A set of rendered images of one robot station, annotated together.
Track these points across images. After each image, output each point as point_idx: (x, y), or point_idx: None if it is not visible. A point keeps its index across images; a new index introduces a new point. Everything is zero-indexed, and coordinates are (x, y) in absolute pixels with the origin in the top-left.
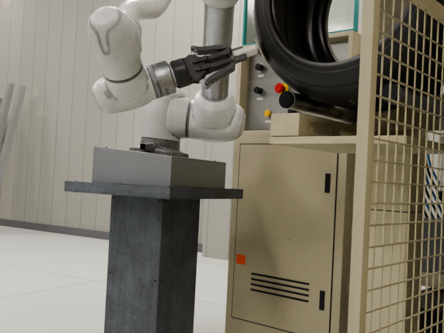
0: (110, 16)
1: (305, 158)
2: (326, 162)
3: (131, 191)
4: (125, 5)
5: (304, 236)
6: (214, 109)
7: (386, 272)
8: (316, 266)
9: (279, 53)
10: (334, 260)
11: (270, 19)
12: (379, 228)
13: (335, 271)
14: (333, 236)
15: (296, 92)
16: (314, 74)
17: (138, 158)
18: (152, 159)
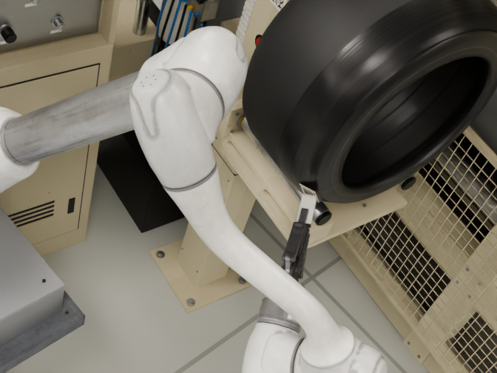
0: (384, 371)
1: (49, 92)
2: (82, 87)
3: (22, 358)
4: (333, 326)
5: (47, 166)
6: (37, 167)
7: (241, 206)
8: (64, 183)
9: (336, 194)
10: (86, 169)
11: (341, 173)
12: (243, 182)
13: (88, 176)
14: (87, 151)
15: (8, 2)
16: (362, 197)
17: (6, 321)
18: (32, 306)
